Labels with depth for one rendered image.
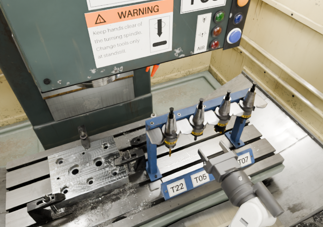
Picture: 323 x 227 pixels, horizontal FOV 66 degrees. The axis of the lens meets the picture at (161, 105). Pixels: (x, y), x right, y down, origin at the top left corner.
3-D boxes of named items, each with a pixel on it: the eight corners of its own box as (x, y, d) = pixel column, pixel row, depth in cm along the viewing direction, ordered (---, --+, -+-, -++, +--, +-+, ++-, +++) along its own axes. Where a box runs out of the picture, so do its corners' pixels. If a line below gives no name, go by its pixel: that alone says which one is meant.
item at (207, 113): (221, 122, 92) (222, 121, 91) (209, 127, 90) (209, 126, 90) (211, 110, 96) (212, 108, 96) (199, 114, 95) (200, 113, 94)
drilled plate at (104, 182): (129, 182, 104) (128, 176, 100) (57, 210, 96) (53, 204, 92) (114, 141, 119) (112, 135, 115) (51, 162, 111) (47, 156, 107)
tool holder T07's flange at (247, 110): (245, 100, 101) (247, 95, 100) (257, 108, 98) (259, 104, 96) (235, 106, 99) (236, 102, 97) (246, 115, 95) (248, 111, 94)
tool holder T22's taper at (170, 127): (173, 122, 90) (173, 109, 85) (179, 131, 87) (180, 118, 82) (162, 127, 88) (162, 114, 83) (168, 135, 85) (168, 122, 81)
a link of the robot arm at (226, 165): (237, 144, 82) (261, 174, 74) (231, 160, 89) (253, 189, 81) (204, 157, 79) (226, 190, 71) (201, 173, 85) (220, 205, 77)
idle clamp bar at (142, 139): (180, 134, 127) (180, 126, 123) (134, 154, 118) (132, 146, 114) (176, 128, 130) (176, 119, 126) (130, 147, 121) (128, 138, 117)
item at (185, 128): (195, 132, 89) (195, 131, 88) (182, 136, 87) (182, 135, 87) (186, 119, 93) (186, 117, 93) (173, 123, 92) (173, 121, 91)
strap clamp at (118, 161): (146, 168, 113) (144, 148, 103) (118, 178, 109) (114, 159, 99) (143, 162, 115) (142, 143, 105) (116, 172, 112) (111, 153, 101)
